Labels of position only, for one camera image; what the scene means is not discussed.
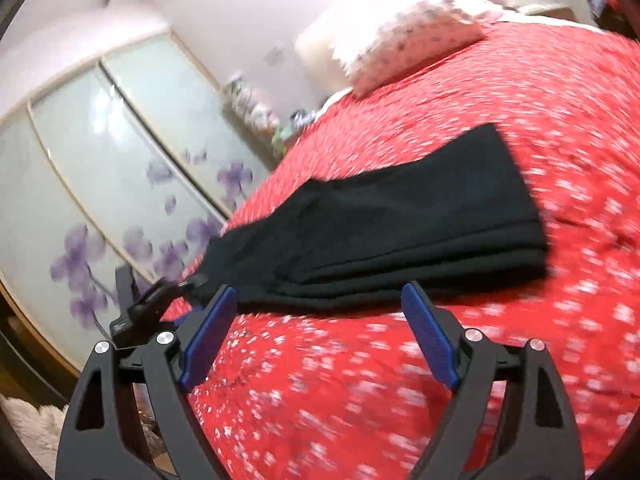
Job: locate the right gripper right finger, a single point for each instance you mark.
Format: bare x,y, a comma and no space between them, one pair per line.
536,435

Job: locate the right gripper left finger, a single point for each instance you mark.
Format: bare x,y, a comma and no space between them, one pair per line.
102,436

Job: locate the black pants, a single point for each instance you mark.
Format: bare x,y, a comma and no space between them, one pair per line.
458,220

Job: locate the white fluffy rug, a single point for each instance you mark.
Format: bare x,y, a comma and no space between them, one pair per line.
39,429

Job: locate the wardrobe with purple flowers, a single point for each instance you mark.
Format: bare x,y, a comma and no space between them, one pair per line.
132,158

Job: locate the red floral bedspread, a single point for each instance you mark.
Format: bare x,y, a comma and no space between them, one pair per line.
346,393

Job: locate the left nightstand with clutter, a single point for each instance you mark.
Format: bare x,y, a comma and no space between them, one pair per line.
285,137

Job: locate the stuffed toy stack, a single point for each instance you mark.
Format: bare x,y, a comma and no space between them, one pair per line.
247,103

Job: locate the beige pink headboard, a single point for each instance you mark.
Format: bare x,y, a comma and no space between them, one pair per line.
315,47

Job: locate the floral white pillow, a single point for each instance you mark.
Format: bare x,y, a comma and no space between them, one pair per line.
377,52

